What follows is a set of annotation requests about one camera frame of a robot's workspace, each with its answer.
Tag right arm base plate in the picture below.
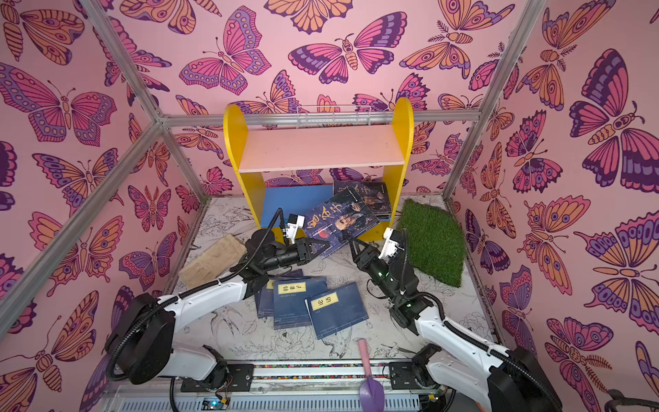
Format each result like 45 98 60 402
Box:
388 362 435 390

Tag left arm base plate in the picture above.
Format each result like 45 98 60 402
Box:
180 364 256 393

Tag navy book with yellow label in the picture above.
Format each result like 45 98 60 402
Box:
305 283 369 340

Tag small green circuit board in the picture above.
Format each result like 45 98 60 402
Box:
202 397 229 411

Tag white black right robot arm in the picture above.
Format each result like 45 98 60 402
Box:
348 228 563 411

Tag navy book yellow label middle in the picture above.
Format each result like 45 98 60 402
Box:
273 276 328 330

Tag dark purple book with figure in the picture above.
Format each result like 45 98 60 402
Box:
333 180 392 219

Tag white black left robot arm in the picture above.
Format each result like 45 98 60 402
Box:
105 209 331 390

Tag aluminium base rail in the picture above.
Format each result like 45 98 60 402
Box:
99 359 466 411

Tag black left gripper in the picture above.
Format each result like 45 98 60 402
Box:
257 239 328 276

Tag yellow shelf with coloured boards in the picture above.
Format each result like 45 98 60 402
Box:
223 98 415 228

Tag purple trowel with pink handle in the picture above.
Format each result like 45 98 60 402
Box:
358 339 385 412

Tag green artificial grass mat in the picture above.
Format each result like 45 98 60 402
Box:
399 199 465 288

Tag navy book bottom left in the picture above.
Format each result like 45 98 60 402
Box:
255 280 274 319

